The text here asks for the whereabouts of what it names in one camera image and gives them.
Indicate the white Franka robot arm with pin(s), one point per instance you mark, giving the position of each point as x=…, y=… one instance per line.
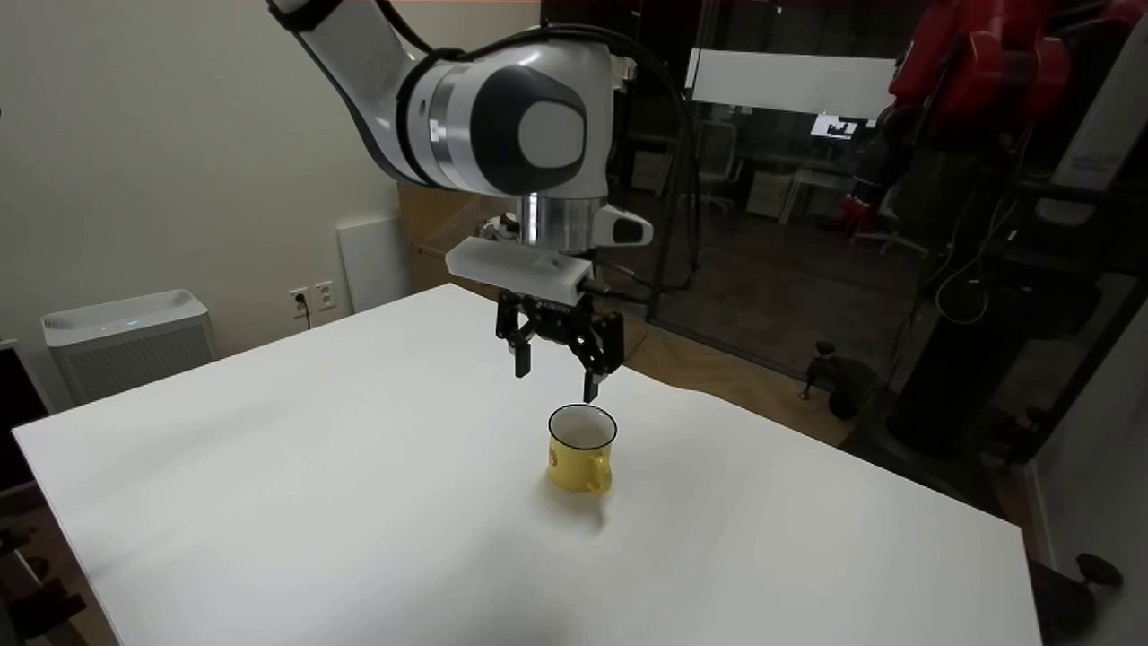
x=480, y=121

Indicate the white paper table cover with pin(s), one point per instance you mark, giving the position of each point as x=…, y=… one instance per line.
x=361, y=513

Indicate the white wrist camera block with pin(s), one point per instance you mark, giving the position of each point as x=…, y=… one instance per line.
x=513, y=265

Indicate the black wheeled base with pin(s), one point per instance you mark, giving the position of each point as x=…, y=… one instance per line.
x=1063, y=592

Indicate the white wall outlet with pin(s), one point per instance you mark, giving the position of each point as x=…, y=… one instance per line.
x=313, y=300

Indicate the computer monitor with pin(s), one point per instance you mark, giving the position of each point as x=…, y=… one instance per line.
x=831, y=122

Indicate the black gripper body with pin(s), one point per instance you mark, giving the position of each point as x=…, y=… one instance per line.
x=558, y=315

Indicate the black cabinet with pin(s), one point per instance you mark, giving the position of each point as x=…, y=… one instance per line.
x=18, y=407

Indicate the long white board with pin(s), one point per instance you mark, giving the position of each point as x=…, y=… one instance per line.
x=775, y=85

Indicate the red robot on black pedestal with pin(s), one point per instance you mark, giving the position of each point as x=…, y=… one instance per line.
x=991, y=73

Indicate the white flat panel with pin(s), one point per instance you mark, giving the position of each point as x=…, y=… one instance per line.
x=370, y=262

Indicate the white air purifier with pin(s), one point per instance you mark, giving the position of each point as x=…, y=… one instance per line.
x=118, y=344

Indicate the yellow enamel mug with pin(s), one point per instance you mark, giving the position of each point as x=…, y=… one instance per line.
x=578, y=466

